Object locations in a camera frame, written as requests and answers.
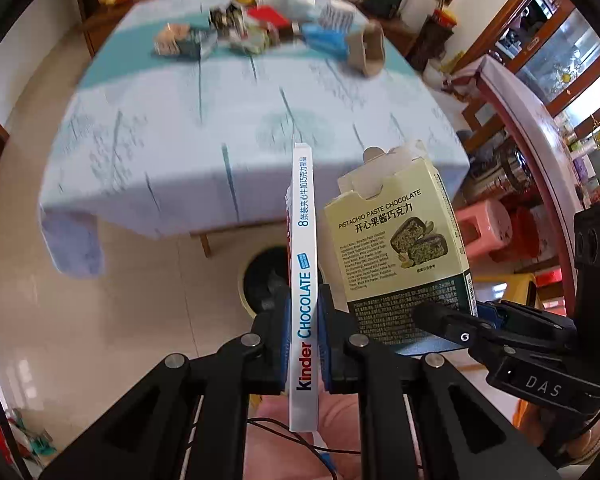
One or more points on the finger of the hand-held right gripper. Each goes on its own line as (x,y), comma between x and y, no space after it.
(530,320)
(445,325)

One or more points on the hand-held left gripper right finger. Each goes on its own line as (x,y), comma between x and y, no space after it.
(326,355)

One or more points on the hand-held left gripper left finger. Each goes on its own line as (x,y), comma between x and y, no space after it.
(283,360)

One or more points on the yellow-rimmed trash bin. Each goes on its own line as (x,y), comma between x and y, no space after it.
(257,280)

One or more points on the white chocolate bar box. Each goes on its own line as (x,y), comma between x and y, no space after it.
(304,260)

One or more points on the cream green chocolate box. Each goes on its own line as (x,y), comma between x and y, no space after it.
(395,240)

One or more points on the paper cup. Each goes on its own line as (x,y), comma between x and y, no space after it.
(365,52)

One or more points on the white printed box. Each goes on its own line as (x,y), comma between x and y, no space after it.
(337,16)

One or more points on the yellow plastic chair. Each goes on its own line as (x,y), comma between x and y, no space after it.
(525,287)

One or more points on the pink cloth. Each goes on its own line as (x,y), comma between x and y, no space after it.
(340,425)

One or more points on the red plastic stool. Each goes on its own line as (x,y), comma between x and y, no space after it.
(525,235)

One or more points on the pink plastic stool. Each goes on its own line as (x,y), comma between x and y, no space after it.
(482,225)

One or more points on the silver pot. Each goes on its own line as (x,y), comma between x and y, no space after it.
(500,170)

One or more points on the dining table with cloth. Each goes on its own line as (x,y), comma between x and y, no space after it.
(520,110)

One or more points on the table with light blue cloth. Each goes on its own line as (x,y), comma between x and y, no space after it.
(180,135)

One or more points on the white bucket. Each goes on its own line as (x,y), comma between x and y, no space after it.
(437,75)

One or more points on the wooden glass cabinet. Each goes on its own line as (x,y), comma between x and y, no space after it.
(555,45)

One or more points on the dark wicker basket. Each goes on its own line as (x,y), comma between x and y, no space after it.
(432,42)

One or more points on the red yellow container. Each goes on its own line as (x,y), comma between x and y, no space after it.
(445,16)

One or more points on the green yellow packet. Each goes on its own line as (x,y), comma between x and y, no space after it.
(252,40)

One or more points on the red box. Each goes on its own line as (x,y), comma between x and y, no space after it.
(267,16)

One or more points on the black white packet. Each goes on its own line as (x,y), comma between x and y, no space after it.
(225,20)

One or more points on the teal striped table mat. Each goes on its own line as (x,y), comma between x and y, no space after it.
(115,55)

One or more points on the wooden TV cabinet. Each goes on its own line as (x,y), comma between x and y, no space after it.
(105,25)

